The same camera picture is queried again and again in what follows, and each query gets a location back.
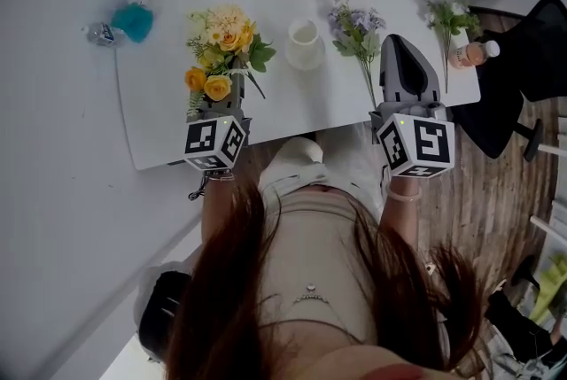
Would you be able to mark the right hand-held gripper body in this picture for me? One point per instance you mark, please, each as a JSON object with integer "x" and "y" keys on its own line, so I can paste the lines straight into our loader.
{"x": 425, "y": 141}

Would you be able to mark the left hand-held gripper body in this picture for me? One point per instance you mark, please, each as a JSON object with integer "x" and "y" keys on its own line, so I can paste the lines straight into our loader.
{"x": 208, "y": 139}

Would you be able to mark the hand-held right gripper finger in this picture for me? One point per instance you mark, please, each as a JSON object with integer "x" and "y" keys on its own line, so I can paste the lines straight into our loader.
{"x": 390, "y": 68}
{"x": 432, "y": 88}

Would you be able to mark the purple flowers bunch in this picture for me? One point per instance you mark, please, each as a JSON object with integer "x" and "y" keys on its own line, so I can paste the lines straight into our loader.
{"x": 356, "y": 30}

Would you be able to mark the white ceramic vase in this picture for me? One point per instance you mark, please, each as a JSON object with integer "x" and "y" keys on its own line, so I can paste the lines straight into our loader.
{"x": 305, "y": 46}

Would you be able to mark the yellow rose flowers bunch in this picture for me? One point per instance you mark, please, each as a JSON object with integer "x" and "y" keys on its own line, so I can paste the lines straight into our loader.
{"x": 228, "y": 39}

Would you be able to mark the person's left forearm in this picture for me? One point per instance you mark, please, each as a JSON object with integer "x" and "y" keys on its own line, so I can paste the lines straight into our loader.
{"x": 217, "y": 210}

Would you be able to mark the person's right forearm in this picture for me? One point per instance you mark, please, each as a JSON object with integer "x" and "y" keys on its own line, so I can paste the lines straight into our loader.
{"x": 401, "y": 214}

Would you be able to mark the white and green flowers bunch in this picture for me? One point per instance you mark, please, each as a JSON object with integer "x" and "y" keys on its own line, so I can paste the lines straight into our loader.
{"x": 449, "y": 19}

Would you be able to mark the peach drink bottle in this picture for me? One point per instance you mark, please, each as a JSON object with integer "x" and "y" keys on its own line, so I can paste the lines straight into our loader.
{"x": 471, "y": 53}

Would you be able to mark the pale pink bangle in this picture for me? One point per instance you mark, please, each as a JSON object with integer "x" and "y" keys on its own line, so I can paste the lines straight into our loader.
{"x": 403, "y": 194}

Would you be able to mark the person's white trousers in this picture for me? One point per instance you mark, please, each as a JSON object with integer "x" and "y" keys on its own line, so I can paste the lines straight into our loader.
{"x": 305, "y": 168}

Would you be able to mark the black office chair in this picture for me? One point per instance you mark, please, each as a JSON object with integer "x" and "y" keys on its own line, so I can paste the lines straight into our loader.
{"x": 531, "y": 59}

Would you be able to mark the white metal rack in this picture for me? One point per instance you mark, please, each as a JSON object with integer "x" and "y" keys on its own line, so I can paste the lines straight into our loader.
{"x": 551, "y": 192}

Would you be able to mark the teal fluffy ball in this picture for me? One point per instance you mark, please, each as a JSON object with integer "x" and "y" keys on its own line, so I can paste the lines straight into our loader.
{"x": 133, "y": 21}

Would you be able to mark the crumpled silver blue packet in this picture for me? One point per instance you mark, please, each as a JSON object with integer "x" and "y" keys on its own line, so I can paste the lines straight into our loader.
{"x": 102, "y": 34}

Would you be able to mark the person's beige top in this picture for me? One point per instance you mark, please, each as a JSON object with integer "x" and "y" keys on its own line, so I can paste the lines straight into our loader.
{"x": 319, "y": 263}

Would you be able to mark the light green cloth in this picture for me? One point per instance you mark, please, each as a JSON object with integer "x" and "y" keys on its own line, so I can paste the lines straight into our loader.
{"x": 551, "y": 289}

